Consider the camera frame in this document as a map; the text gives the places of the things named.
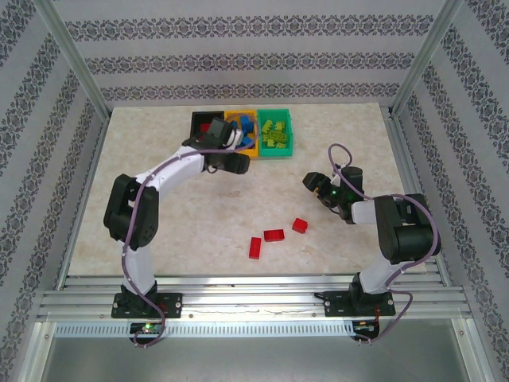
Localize yellow plastic bin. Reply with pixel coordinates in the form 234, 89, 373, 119
223, 109, 260, 159

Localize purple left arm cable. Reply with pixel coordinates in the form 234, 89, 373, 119
121, 112, 260, 350

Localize aluminium extrusion rail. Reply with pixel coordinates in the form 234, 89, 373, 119
37, 303, 473, 323
63, 273, 443, 288
41, 288, 467, 306

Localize green plastic bin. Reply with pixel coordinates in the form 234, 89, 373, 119
257, 107, 295, 158

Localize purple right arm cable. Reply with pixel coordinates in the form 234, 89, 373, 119
328, 142, 442, 345

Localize grey metal sheet panel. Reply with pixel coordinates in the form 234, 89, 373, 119
7, 322, 500, 382

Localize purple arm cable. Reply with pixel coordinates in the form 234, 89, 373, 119
328, 142, 442, 345
121, 112, 260, 350

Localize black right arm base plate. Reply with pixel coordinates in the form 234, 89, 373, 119
324, 290, 395, 318

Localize aluminium frame post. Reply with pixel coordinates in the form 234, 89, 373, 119
390, 0, 467, 117
31, 0, 111, 119

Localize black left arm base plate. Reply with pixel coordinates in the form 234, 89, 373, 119
111, 293, 184, 319

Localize slotted grey cable duct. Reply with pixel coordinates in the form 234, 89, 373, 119
53, 322, 355, 338

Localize black plastic bin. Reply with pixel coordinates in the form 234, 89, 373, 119
190, 111, 226, 147

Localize aluminium side rail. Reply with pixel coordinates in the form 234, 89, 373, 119
383, 107, 453, 279
57, 115, 113, 279

